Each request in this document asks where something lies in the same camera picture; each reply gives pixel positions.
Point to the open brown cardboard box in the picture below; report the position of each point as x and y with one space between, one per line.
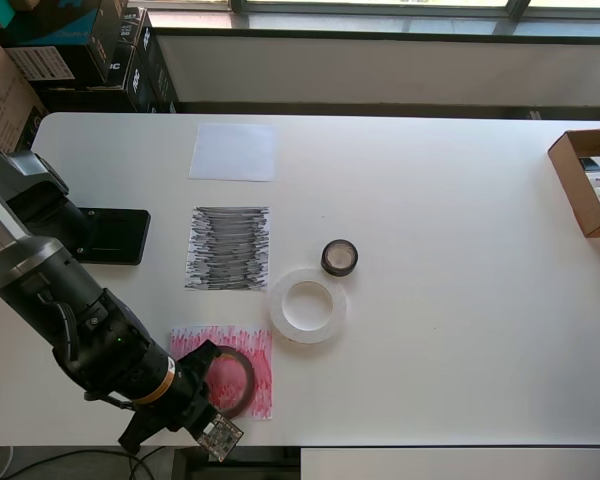
570 175

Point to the dark window frame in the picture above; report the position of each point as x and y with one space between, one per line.
519 7

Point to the small grey clip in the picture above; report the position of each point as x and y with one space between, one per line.
534 114

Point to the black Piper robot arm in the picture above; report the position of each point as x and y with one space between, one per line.
80 310

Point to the black box with white label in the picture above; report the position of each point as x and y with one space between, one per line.
40 62

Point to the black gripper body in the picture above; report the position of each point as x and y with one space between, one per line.
192 385

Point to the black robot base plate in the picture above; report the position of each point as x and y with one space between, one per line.
120 240

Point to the blank white paper sheet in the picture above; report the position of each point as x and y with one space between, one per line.
232 152

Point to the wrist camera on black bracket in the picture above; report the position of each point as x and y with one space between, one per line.
220 435

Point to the dark teal box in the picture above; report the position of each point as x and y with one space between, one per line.
40 22

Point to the black box with small print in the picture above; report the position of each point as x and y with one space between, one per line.
130 27

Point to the red tape roll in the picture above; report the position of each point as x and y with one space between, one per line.
247 385

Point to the black tape roll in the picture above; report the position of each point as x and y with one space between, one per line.
340 271

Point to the white tape roll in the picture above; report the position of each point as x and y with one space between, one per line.
307 337

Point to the black cardboard box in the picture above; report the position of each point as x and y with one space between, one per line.
150 75

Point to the black scribbled paper sheet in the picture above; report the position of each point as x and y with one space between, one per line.
227 250

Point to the tall GX760A cardboard box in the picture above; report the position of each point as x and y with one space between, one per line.
0 100

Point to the grey window shade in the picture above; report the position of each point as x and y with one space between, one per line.
430 70

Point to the white cabinet top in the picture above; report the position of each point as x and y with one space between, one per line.
455 465

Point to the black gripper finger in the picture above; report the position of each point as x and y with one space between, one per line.
207 390

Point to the red scribbled paper sheet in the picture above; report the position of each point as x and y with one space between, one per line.
260 350

